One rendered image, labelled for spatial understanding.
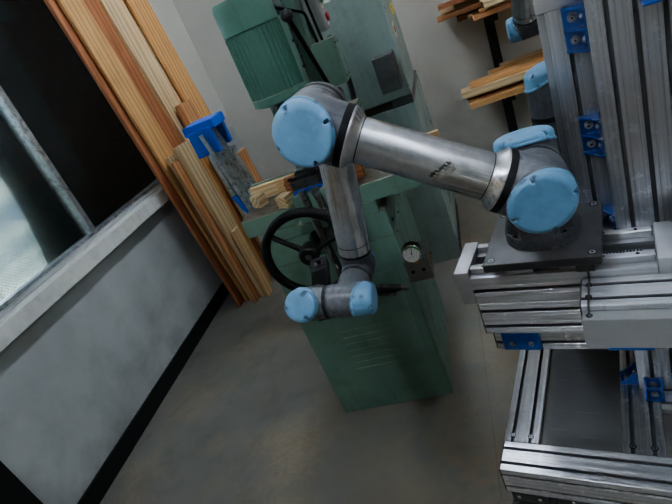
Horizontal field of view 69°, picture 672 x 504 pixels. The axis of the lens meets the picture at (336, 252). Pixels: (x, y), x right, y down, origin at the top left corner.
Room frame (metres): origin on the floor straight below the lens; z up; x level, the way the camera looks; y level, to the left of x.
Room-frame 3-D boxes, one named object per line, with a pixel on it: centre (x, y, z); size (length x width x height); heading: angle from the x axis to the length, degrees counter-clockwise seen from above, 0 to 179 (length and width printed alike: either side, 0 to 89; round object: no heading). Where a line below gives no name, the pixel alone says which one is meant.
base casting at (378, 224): (1.75, -0.07, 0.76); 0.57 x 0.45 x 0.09; 162
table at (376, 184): (1.51, -0.05, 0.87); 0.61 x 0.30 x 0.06; 72
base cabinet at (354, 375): (1.75, -0.07, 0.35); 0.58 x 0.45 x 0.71; 162
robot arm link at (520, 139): (0.89, -0.42, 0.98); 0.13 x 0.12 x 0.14; 158
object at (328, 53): (1.79, -0.25, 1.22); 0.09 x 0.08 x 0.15; 162
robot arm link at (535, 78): (1.30, -0.72, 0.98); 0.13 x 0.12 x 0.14; 69
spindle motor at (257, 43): (1.63, -0.03, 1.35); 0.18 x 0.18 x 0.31
